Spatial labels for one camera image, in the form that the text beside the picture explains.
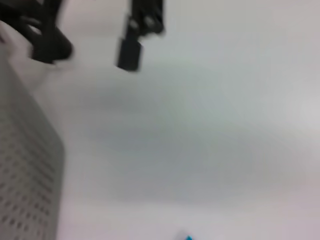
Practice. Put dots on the grey perforated storage basket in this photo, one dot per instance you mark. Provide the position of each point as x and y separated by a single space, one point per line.
25 150

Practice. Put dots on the teal toy block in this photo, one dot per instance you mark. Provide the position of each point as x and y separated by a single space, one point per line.
188 238

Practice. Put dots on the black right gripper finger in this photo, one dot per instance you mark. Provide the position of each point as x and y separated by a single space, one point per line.
47 42
130 55

